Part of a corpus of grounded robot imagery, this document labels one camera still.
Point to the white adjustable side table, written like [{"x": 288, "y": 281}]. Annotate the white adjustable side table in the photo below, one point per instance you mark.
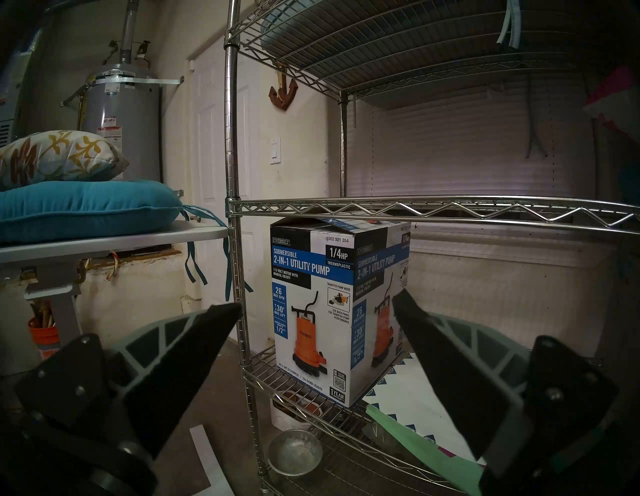
[{"x": 125, "y": 240}]

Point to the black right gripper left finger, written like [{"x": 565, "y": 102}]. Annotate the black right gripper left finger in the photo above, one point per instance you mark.
[{"x": 165, "y": 370}]

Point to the grey metal flue pipe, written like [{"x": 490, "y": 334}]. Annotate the grey metal flue pipe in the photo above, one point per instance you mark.
[{"x": 129, "y": 30}]

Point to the grey furnace unit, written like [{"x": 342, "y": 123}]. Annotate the grey furnace unit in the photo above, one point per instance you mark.
[{"x": 7, "y": 90}]

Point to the green paper sheet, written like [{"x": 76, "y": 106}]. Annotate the green paper sheet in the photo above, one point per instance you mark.
[{"x": 435, "y": 455}]

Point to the floral print throw pillow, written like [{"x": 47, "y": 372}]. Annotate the floral print throw pillow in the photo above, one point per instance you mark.
[{"x": 55, "y": 157}]

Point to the grey water heater tank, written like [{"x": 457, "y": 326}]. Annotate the grey water heater tank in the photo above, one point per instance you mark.
[{"x": 125, "y": 130}]

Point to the white window blind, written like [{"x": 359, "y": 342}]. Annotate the white window blind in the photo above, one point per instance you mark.
[{"x": 450, "y": 145}]

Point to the white round pot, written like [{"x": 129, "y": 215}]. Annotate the white round pot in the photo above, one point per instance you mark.
[{"x": 285, "y": 419}]

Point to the white zigzag edged paper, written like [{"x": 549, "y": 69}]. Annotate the white zigzag edged paper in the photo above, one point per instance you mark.
[{"x": 415, "y": 400}]

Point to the white wall light switch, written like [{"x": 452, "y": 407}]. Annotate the white wall light switch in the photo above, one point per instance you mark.
[{"x": 275, "y": 151}]

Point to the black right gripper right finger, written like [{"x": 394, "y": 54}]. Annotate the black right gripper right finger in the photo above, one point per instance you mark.
[{"x": 465, "y": 385}]

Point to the brown anchor wall decoration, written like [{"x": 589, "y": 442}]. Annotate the brown anchor wall decoration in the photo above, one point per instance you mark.
[{"x": 283, "y": 95}]

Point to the small metal bowl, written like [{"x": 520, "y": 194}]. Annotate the small metal bowl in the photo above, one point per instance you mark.
[{"x": 295, "y": 452}]

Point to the utility pump cardboard box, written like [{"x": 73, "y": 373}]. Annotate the utility pump cardboard box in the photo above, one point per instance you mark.
[{"x": 315, "y": 280}]

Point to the teal tufted seat cushion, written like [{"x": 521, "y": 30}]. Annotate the teal tufted seat cushion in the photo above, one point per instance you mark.
[{"x": 85, "y": 207}]

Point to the orange bucket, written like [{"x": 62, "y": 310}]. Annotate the orange bucket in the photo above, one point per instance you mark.
[{"x": 45, "y": 337}]

